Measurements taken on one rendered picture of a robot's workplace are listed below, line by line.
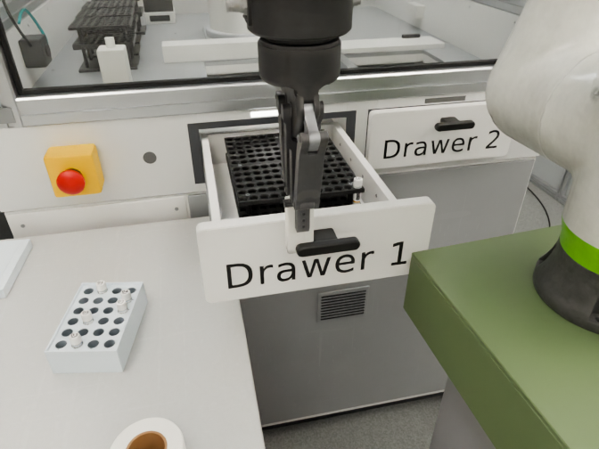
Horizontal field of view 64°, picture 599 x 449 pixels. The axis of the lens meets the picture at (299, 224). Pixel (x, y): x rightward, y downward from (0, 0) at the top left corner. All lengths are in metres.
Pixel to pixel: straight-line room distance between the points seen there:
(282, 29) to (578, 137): 0.30
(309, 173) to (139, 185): 0.48
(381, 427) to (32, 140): 1.13
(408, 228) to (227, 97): 0.38
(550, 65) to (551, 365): 0.31
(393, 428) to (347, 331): 0.41
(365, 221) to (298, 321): 0.57
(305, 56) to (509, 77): 0.28
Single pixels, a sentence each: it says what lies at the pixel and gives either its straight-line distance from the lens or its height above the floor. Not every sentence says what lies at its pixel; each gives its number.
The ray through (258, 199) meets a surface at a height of 0.90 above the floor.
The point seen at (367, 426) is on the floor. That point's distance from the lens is 1.49.
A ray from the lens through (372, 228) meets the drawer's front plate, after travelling 0.59.
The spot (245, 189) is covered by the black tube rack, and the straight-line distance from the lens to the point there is 0.68.
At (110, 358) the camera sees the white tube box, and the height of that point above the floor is 0.79.
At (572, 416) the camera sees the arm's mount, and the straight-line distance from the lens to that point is 0.51.
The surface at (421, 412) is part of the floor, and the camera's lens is 1.55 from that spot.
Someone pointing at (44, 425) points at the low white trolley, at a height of 0.76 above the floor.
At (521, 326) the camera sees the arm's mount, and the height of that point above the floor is 0.86.
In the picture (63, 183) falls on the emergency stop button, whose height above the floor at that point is 0.88.
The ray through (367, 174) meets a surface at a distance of 0.74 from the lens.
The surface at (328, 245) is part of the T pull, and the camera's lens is 0.54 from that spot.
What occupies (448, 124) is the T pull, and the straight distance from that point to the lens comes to 0.90.
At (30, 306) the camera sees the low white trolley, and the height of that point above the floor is 0.76.
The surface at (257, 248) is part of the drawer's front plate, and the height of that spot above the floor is 0.89.
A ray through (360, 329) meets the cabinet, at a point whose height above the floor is 0.38.
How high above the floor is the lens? 1.23
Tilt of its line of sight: 33 degrees down
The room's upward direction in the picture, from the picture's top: straight up
